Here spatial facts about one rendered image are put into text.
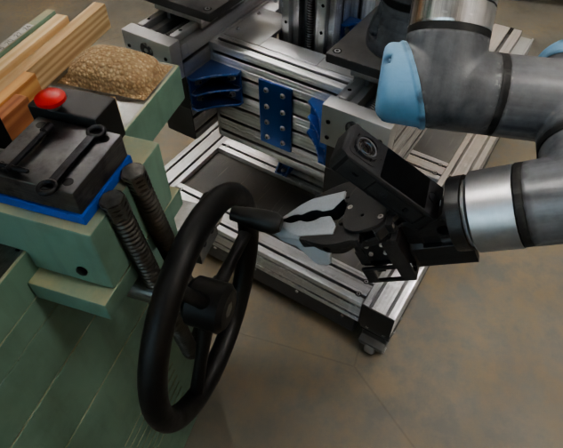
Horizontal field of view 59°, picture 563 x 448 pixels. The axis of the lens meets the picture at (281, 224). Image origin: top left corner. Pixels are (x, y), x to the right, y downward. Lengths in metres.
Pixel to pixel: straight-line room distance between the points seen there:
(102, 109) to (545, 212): 0.42
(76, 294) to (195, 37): 0.74
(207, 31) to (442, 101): 0.80
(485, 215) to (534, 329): 1.23
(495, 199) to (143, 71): 0.51
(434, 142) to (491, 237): 1.34
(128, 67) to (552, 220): 0.56
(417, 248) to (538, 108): 0.16
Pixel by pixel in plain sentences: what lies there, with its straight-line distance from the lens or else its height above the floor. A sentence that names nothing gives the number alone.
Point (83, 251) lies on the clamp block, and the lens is 0.52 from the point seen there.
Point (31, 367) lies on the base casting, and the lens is 0.66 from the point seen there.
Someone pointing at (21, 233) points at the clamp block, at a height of 0.93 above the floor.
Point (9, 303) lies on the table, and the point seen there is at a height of 0.87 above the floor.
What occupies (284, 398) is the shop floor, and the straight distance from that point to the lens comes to 1.41.
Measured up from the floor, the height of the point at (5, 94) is 0.96.
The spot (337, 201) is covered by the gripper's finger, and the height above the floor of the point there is 0.93.
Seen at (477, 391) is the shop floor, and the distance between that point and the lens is 1.51.
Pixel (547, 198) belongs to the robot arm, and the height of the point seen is 1.03.
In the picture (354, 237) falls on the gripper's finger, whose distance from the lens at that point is 0.48.
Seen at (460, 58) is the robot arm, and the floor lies 1.08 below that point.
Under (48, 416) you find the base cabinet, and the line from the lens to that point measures 0.74.
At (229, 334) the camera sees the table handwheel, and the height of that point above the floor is 0.69.
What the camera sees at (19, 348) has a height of 0.81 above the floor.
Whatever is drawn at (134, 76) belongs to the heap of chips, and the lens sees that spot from 0.75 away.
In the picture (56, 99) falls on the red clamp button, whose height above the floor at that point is 1.02.
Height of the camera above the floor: 1.31
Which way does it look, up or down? 49 degrees down
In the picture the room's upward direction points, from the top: straight up
